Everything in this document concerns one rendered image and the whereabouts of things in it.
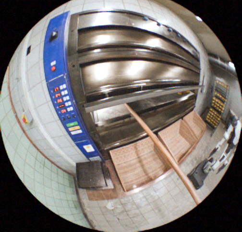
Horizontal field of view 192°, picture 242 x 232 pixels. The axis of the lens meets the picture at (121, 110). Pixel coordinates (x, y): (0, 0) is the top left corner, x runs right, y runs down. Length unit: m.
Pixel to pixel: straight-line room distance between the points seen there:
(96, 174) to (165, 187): 1.29
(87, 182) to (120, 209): 1.02
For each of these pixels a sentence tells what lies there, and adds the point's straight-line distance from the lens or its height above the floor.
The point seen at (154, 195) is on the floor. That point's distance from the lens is 1.65.
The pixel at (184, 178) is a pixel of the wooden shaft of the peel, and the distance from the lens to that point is 0.45.
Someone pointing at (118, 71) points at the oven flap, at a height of 1.54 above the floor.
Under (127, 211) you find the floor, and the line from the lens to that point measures 1.65.
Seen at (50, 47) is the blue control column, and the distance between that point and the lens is 0.57.
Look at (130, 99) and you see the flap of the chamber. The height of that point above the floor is 1.41.
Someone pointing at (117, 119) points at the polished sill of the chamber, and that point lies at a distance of 0.64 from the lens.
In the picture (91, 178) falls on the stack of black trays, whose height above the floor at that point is 0.87.
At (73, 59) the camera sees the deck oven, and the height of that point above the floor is 1.67.
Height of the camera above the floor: 1.57
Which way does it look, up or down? 32 degrees down
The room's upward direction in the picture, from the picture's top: 6 degrees counter-clockwise
